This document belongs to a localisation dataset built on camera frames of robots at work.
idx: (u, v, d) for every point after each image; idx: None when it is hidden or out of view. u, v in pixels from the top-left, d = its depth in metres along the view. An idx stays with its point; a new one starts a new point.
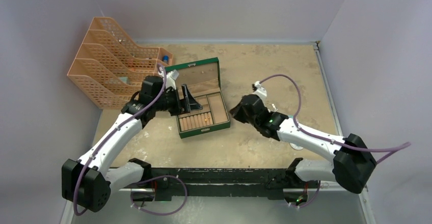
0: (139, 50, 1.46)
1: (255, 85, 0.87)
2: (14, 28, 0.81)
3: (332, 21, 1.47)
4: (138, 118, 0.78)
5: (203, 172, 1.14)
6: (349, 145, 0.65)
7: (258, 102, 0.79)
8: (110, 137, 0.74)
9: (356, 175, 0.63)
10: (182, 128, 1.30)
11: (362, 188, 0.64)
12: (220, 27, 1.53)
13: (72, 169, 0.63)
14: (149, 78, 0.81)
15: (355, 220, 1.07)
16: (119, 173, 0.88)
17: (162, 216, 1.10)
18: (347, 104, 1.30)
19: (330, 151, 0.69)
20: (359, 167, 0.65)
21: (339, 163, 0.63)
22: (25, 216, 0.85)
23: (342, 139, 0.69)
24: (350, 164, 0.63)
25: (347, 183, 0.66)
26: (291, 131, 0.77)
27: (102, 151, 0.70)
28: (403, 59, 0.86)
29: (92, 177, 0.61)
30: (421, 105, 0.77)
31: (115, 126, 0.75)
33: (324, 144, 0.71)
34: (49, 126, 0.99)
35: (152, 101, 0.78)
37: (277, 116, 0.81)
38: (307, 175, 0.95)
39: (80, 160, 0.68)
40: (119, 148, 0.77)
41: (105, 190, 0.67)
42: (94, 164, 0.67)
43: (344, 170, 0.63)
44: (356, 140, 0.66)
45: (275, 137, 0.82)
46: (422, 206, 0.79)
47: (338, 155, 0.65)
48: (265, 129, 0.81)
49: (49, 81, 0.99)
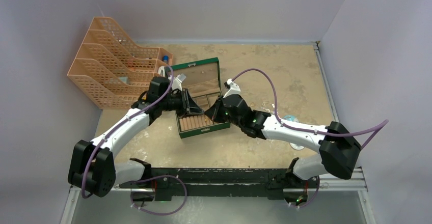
0: (139, 50, 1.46)
1: (228, 83, 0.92)
2: (14, 29, 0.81)
3: (332, 22, 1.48)
4: (147, 113, 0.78)
5: (203, 172, 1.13)
6: (332, 133, 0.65)
7: (241, 102, 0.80)
8: (122, 124, 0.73)
9: (343, 161, 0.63)
10: (182, 128, 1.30)
11: (351, 173, 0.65)
12: (220, 27, 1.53)
13: (84, 149, 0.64)
14: (157, 78, 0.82)
15: (355, 220, 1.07)
16: (120, 167, 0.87)
17: (162, 216, 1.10)
18: (347, 103, 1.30)
19: (315, 141, 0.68)
20: (346, 154, 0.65)
21: (325, 152, 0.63)
22: (24, 217, 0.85)
23: (325, 129, 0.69)
24: (336, 151, 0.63)
25: (335, 170, 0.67)
26: (275, 128, 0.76)
27: (114, 135, 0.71)
28: (403, 60, 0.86)
29: (102, 158, 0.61)
30: (421, 105, 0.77)
31: (127, 115, 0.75)
33: (308, 136, 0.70)
34: (49, 126, 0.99)
35: (159, 98, 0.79)
37: (261, 116, 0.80)
38: (307, 174, 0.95)
39: (93, 141, 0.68)
40: (128, 138, 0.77)
41: (111, 175, 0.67)
42: (105, 146, 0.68)
43: (330, 158, 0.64)
44: (339, 128, 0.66)
45: (261, 136, 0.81)
46: (421, 206, 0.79)
47: (322, 144, 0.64)
48: (250, 129, 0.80)
49: (49, 81, 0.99)
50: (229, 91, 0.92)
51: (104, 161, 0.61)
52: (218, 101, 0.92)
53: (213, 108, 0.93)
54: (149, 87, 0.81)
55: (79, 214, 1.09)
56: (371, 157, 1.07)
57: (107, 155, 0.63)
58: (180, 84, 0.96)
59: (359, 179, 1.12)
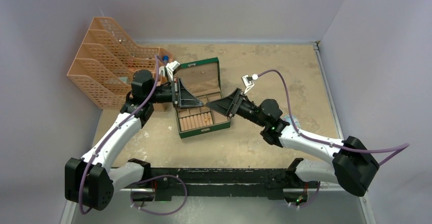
0: (139, 50, 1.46)
1: (253, 79, 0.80)
2: (14, 29, 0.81)
3: (332, 22, 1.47)
4: (137, 117, 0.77)
5: (203, 172, 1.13)
6: (348, 148, 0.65)
7: (276, 113, 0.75)
8: (111, 136, 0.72)
9: (357, 177, 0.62)
10: (182, 128, 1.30)
11: (365, 191, 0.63)
12: (220, 27, 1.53)
13: (76, 168, 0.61)
14: (137, 76, 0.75)
15: (355, 220, 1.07)
16: (120, 173, 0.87)
17: (162, 216, 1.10)
18: (347, 103, 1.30)
19: (329, 154, 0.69)
20: (361, 170, 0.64)
21: (338, 165, 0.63)
22: (25, 217, 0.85)
23: (341, 142, 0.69)
24: (350, 165, 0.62)
25: (349, 186, 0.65)
26: (292, 137, 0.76)
27: (105, 148, 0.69)
28: (403, 60, 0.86)
29: (97, 174, 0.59)
30: (422, 105, 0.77)
31: (116, 124, 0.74)
33: (323, 147, 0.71)
34: (49, 126, 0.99)
35: (146, 99, 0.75)
37: (280, 123, 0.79)
38: (308, 175, 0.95)
39: (83, 158, 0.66)
40: (120, 146, 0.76)
41: (109, 187, 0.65)
42: (97, 161, 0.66)
43: (343, 172, 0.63)
44: (355, 143, 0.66)
45: (278, 143, 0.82)
46: (422, 206, 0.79)
47: (336, 157, 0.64)
48: (269, 136, 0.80)
49: (49, 81, 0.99)
50: (250, 86, 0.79)
51: (99, 177, 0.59)
52: (240, 96, 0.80)
53: (229, 102, 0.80)
54: (131, 88, 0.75)
55: (79, 214, 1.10)
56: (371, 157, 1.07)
57: (101, 170, 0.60)
58: (170, 75, 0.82)
59: None
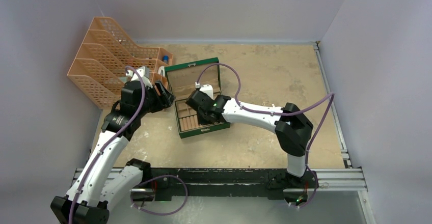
0: (139, 50, 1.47)
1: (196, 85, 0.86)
2: (14, 28, 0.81)
3: (332, 22, 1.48)
4: (120, 136, 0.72)
5: (203, 172, 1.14)
6: (287, 114, 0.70)
7: (195, 93, 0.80)
8: (94, 164, 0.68)
9: (297, 140, 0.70)
10: (182, 128, 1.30)
11: (302, 150, 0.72)
12: (220, 28, 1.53)
13: (61, 207, 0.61)
14: (128, 85, 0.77)
15: (355, 220, 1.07)
16: (118, 185, 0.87)
17: (162, 216, 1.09)
18: (347, 103, 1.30)
19: (271, 123, 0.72)
20: (299, 132, 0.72)
21: (280, 132, 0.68)
22: (25, 217, 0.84)
23: (280, 110, 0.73)
24: (290, 130, 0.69)
25: (290, 148, 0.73)
26: (235, 111, 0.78)
27: (89, 182, 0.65)
28: (403, 59, 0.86)
29: (83, 214, 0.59)
30: (421, 104, 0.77)
31: (98, 150, 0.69)
33: (265, 117, 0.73)
34: (49, 125, 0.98)
35: (136, 111, 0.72)
37: (220, 99, 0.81)
38: (295, 169, 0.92)
39: (69, 194, 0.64)
40: (108, 172, 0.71)
41: (101, 217, 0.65)
42: (82, 199, 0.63)
43: (285, 137, 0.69)
44: (292, 108, 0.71)
45: (222, 119, 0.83)
46: (422, 206, 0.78)
47: (278, 124, 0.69)
48: (211, 114, 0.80)
49: (49, 81, 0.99)
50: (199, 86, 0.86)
51: (85, 216, 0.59)
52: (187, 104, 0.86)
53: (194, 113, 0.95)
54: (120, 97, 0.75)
55: None
56: (371, 157, 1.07)
57: (87, 208, 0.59)
58: (149, 81, 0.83)
59: (359, 179, 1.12)
